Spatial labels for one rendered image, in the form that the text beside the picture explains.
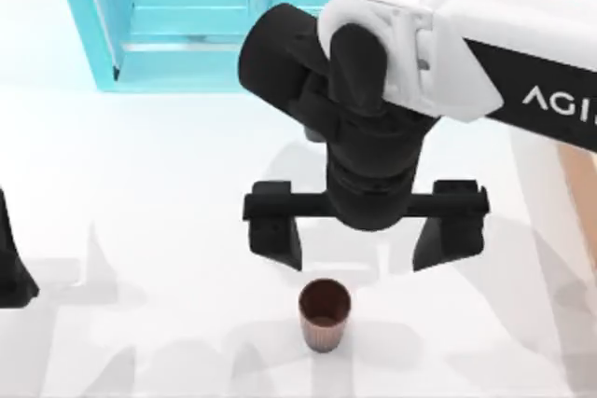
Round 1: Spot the brown ribbed cup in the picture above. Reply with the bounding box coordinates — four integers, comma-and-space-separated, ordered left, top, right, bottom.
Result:
298, 278, 353, 355

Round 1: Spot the light blue rack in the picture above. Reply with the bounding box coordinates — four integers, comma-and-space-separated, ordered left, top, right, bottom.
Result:
49, 0, 597, 94

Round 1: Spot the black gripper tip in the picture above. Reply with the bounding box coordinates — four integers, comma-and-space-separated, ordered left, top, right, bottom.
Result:
0, 187, 40, 310

